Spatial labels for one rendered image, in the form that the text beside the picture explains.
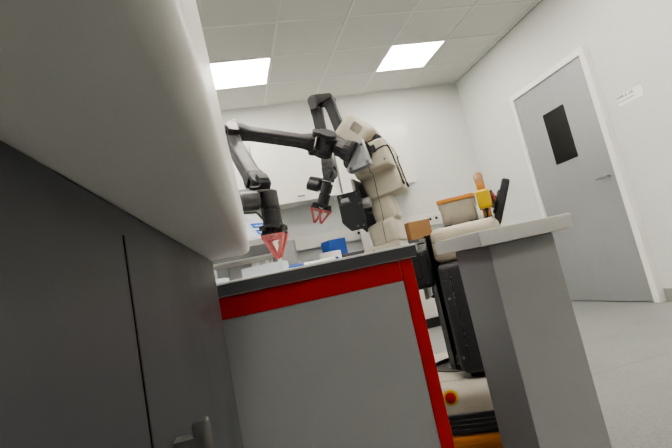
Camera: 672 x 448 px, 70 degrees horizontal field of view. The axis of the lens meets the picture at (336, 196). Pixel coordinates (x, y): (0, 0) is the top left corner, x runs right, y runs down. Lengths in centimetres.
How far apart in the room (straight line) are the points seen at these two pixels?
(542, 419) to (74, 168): 130
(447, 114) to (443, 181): 88
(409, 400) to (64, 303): 93
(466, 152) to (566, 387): 505
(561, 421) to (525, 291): 33
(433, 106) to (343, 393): 547
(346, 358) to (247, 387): 21
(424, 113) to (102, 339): 605
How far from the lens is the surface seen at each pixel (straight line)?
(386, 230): 198
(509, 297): 135
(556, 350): 142
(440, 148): 617
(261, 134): 189
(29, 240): 20
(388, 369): 108
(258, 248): 162
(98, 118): 19
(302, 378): 105
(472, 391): 182
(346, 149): 190
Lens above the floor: 73
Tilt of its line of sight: 9 degrees up
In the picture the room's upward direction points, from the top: 12 degrees counter-clockwise
